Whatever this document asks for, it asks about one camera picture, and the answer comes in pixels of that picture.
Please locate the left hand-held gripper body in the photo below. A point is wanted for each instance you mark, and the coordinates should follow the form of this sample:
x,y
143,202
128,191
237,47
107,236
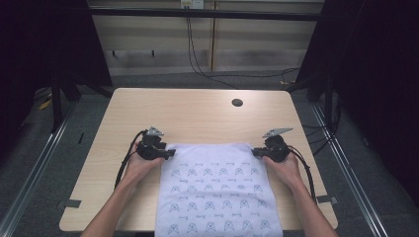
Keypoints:
x,y
150,148

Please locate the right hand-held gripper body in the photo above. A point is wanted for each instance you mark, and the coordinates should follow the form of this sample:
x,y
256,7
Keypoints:
x,y
276,148

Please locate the white patterned cloth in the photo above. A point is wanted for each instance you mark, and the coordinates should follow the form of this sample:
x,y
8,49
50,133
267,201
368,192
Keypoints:
x,y
217,187

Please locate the person's left hand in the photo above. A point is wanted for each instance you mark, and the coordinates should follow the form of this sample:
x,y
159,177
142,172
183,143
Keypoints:
x,y
141,168

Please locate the person's right hand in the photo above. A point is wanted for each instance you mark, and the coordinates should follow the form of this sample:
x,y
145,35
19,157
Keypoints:
x,y
285,171

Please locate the round black table grommet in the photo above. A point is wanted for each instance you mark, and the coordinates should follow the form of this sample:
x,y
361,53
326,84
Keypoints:
x,y
237,102

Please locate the black metal stand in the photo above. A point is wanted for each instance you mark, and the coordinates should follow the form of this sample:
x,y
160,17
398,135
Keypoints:
x,y
56,105
328,102

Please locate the small black tape piece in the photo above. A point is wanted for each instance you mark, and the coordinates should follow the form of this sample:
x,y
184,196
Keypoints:
x,y
81,138

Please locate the yellow floor item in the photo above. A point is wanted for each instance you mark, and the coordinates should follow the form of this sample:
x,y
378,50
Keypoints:
x,y
45,104

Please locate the black curtain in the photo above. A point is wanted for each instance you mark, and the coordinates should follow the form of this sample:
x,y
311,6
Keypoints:
x,y
42,42
378,65

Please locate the black horizontal bar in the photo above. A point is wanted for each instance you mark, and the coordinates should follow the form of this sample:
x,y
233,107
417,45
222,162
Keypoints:
x,y
204,14

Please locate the aluminium floor rail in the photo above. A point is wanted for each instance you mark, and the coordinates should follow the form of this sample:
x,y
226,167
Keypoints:
x,y
36,164
346,168

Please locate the white wall outlet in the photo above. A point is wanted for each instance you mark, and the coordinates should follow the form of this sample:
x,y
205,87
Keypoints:
x,y
192,4

